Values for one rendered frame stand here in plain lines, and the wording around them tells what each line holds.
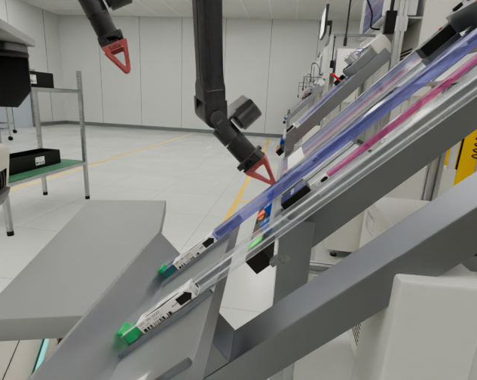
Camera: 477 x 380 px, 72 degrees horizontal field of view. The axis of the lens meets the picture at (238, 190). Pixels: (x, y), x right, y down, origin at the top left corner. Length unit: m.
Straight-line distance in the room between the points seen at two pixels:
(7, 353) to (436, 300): 1.01
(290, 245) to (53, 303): 0.39
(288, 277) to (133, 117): 9.92
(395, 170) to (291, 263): 0.21
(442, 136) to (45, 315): 0.64
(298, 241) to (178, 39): 9.55
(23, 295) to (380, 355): 0.55
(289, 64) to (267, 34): 0.96
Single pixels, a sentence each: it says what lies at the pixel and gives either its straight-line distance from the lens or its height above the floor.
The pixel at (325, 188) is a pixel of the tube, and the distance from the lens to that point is 0.24.
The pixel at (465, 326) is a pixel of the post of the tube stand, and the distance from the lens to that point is 0.29.
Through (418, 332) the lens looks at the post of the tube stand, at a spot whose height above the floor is 0.78.
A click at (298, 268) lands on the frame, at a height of 0.68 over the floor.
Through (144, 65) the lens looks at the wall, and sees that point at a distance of 10.21.
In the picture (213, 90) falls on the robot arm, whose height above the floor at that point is 0.95.
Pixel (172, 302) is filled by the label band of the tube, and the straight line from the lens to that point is 0.29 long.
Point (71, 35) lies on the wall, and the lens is 11.32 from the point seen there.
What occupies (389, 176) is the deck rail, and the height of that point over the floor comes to 0.83.
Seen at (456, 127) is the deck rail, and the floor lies 0.91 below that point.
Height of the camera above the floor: 0.93
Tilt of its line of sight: 15 degrees down
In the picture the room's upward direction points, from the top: 3 degrees clockwise
